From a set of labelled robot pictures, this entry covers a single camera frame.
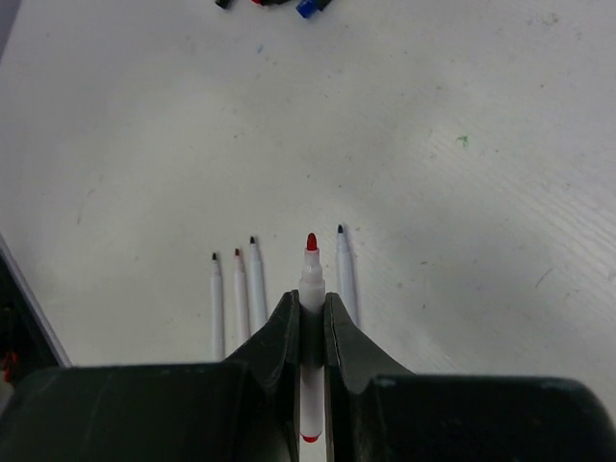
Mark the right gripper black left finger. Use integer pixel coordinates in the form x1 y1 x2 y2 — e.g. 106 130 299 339
1 291 299 461

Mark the blue pen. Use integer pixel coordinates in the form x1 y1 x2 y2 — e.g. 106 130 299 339
336 223 360 326

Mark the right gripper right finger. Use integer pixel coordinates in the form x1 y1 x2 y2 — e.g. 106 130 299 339
323 293 615 461

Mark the black capped pen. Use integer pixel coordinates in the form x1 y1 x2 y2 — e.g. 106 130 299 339
210 252 225 362
248 236 268 333

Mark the blue pen cap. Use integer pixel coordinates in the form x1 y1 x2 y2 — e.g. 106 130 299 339
295 0 331 19

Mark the black pen cap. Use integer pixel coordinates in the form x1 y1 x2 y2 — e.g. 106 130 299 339
260 0 292 8
215 0 232 10

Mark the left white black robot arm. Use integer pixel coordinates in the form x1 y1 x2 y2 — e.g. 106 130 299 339
1 242 72 387

